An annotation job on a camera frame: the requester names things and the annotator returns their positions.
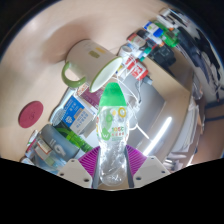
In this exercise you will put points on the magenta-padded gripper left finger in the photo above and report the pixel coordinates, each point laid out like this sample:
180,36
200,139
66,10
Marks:
87,162

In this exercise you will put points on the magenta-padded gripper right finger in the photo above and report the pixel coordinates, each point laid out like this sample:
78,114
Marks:
136,162

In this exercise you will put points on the clear green-capped drink bottle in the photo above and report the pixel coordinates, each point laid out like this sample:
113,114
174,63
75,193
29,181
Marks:
112,126

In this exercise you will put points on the dark green bottle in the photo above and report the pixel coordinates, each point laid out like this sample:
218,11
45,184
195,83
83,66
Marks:
75,138

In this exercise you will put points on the under-shelf strip lamp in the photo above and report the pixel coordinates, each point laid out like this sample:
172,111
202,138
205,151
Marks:
158,135

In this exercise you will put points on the blue and white carton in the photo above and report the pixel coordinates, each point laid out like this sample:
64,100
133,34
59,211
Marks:
78,115

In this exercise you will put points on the flat round red coaster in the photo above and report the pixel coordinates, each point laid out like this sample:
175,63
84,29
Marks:
30,114

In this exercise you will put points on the red and white can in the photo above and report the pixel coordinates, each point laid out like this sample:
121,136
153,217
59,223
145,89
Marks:
136,68

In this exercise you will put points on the dark hanging clothes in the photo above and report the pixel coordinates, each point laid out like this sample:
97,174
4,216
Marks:
205,53

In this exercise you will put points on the green plastic container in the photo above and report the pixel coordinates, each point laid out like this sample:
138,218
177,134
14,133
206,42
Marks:
169,37

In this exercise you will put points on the blue-capped white bottle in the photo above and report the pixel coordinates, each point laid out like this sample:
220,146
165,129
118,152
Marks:
153,28

